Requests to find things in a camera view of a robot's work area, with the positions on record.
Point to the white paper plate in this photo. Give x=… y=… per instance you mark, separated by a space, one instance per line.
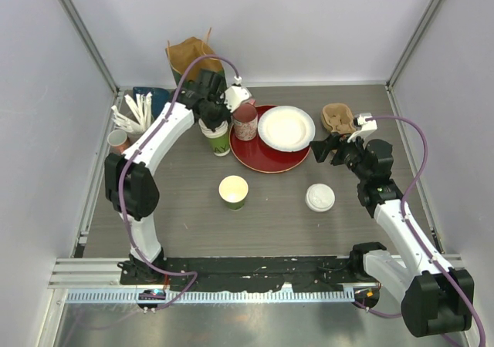
x=286 y=128

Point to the green paper cups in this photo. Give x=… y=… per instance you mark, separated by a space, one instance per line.
x=217 y=138

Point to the white slotted cable duct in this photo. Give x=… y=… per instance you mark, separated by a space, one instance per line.
x=145 y=296

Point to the green paper cup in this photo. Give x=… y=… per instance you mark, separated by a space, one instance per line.
x=233 y=190

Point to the brown cardboard cup carrier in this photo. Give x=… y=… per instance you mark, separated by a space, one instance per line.
x=337 y=118

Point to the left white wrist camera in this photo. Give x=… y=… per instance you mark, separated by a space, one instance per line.
x=236 y=95

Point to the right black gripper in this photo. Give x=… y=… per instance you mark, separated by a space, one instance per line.
x=322 y=148

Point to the blue cloth pouch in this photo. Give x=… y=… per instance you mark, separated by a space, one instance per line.
x=159 y=97

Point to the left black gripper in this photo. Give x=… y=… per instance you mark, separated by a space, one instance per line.
x=227 y=114

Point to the red round tray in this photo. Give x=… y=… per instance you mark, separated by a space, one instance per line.
x=257 y=156

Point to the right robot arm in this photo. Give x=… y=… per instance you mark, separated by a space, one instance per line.
x=431 y=293

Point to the white plastic cup lid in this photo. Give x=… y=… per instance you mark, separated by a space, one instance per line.
x=320 y=198

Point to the green brown paper bag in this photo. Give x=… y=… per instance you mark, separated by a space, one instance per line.
x=181 y=55

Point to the pink floral mug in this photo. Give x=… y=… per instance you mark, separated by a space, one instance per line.
x=245 y=122

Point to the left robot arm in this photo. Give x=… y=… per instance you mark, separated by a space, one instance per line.
x=129 y=178

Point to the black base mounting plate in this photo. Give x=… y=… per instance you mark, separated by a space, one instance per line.
x=250 y=274

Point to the small pink paper cup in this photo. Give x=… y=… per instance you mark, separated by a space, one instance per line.
x=118 y=141

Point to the white plastic cutlery bundle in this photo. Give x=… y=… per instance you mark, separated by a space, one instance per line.
x=140 y=107

